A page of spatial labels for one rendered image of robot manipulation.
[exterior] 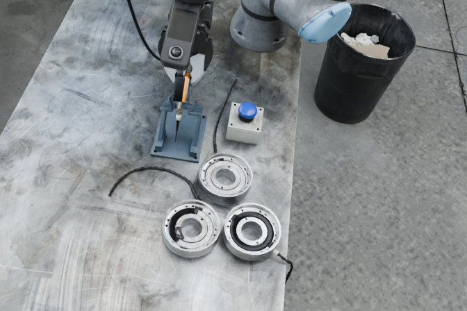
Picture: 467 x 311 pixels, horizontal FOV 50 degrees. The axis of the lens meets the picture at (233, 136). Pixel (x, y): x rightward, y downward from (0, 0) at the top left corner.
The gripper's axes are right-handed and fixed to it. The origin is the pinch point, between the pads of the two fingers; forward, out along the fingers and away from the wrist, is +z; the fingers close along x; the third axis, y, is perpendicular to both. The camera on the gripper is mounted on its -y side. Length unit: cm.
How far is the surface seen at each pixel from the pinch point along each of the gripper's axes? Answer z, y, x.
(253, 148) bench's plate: 16.4, 0.4, -16.0
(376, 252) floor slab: 96, 26, -73
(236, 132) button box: 13.5, 1.3, -11.9
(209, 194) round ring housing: 13.8, -14.7, -8.4
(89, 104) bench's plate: 16.4, 4.8, 20.5
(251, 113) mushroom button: 9.0, 3.4, -14.3
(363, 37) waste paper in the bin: 61, 106, -61
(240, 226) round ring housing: 14.1, -20.5, -15.0
